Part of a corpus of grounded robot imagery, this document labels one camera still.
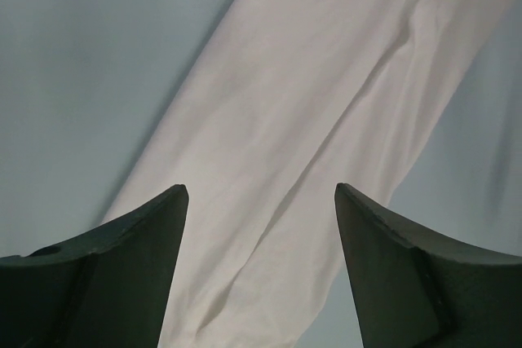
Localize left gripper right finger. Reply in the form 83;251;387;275
334;183;521;348

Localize white t shirt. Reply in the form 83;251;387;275
108;0;511;347

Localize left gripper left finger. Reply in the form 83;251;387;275
1;185;188;347

